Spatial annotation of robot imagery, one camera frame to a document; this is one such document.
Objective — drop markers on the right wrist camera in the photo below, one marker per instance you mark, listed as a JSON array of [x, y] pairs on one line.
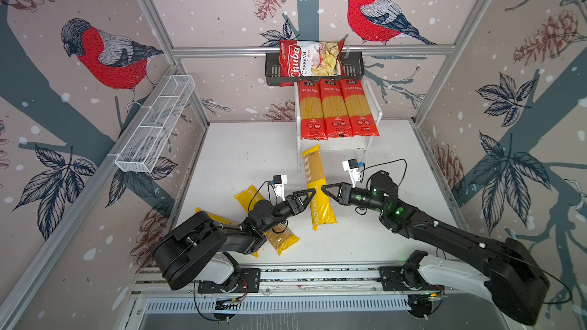
[[354, 168]]

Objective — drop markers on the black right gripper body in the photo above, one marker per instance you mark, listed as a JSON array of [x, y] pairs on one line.
[[358, 198]]

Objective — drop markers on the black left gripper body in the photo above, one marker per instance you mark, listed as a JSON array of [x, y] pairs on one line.
[[282, 211]]

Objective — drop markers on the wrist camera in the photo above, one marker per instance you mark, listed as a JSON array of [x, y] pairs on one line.
[[354, 168], [278, 185]]

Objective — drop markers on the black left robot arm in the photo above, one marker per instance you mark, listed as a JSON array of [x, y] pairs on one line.
[[199, 249]]

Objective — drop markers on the red spaghetti bag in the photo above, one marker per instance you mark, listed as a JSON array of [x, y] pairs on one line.
[[313, 125], [334, 110], [358, 109]]

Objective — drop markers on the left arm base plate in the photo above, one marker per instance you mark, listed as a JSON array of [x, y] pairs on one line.
[[242, 281]]

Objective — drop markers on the yellow spaghetti bag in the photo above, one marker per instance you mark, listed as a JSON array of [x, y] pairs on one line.
[[283, 238], [219, 219], [320, 207]]

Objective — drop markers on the black wall basket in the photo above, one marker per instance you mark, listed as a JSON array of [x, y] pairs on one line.
[[347, 66]]

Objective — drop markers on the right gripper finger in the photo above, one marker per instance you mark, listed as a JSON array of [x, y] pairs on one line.
[[339, 197], [337, 186]]

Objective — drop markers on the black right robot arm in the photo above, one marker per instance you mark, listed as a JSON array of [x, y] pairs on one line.
[[503, 272]]

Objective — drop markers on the white wire mesh basket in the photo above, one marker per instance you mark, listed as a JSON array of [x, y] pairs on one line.
[[147, 142]]

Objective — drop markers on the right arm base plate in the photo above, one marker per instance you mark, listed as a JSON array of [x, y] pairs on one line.
[[406, 276]]

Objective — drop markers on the aluminium mounting rail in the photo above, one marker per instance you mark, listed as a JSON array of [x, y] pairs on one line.
[[332, 279]]

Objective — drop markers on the red cassava chips bag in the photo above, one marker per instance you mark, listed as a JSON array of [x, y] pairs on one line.
[[310, 58]]

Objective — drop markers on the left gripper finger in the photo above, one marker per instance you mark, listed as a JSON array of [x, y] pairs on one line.
[[301, 203], [304, 193]]

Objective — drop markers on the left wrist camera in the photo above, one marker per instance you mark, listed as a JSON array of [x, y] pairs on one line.
[[278, 185]]

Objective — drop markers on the white two-tier shelf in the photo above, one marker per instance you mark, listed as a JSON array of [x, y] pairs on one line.
[[358, 144]]

